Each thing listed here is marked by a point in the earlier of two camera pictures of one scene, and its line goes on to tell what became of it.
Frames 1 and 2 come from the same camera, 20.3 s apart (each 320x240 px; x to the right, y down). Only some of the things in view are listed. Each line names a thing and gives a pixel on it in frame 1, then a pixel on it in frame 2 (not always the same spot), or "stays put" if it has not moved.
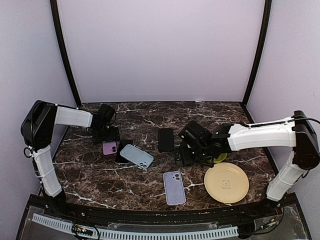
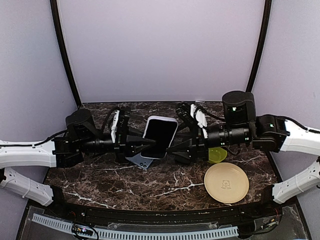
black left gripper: x=114 y=136 to x=120 y=150
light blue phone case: x=137 y=156 stays put
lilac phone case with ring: x=174 y=188 to x=161 y=130
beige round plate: x=226 y=183 stays put
